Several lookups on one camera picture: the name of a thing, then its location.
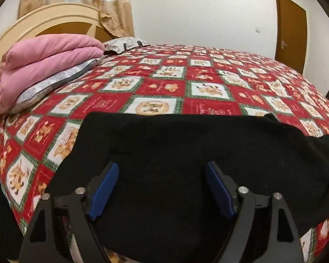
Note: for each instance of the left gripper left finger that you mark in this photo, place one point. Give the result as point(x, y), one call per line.
point(45, 239)

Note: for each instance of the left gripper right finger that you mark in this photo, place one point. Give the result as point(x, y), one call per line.
point(262, 227)

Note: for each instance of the black pants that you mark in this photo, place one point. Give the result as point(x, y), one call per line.
point(162, 208)

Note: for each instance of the red christmas bear bedspread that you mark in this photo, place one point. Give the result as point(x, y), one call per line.
point(152, 80)

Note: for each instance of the grey patterned pillow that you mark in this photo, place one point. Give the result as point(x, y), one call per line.
point(119, 45)
point(52, 84)

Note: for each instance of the pink folded blanket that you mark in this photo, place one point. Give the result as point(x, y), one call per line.
point(30, 61)

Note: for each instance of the brown wooden door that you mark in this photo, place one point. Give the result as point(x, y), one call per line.
point(291, 47)

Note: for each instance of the cream wooden headboard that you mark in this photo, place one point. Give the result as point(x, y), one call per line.
point(64, 17)

